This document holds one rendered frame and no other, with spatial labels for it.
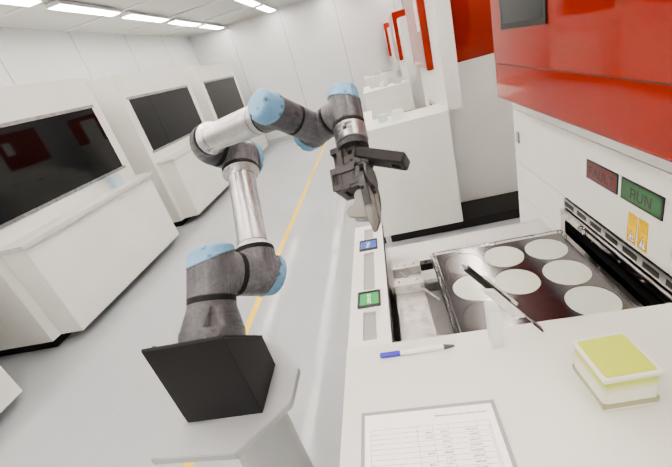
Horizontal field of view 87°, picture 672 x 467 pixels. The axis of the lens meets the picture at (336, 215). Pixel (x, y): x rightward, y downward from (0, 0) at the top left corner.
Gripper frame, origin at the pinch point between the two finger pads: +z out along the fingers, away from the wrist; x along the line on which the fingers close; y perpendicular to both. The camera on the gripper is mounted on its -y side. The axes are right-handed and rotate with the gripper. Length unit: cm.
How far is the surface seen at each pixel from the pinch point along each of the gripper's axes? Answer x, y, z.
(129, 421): -83, 189, 44
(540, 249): -42, -31, 6
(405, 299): -28.8, 5.1, 12.8
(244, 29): -414, 335, -660
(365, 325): -10.5, 10.4, 18.4
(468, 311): -23.4, -10.4, 18.7
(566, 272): -34.3, -33.5, 13.4
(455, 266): -36.5, -8.8, 6.0
